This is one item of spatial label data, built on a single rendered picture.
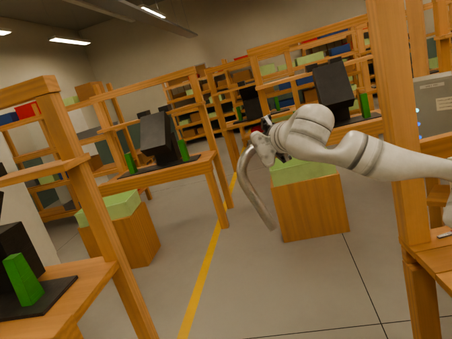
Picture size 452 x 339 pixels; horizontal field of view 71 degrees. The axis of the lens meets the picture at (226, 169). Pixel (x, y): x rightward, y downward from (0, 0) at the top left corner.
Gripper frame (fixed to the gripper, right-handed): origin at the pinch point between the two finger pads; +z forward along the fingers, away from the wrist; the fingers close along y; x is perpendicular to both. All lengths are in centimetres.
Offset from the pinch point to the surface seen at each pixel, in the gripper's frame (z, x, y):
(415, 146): 23, -54, -30
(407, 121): 22, -54, -19
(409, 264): 39, -40, -79
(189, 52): 990, -126, 308
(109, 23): 1028, 63, 518
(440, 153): 31, -68, -39
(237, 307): 159, 47, -119
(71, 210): 513, 264, 18
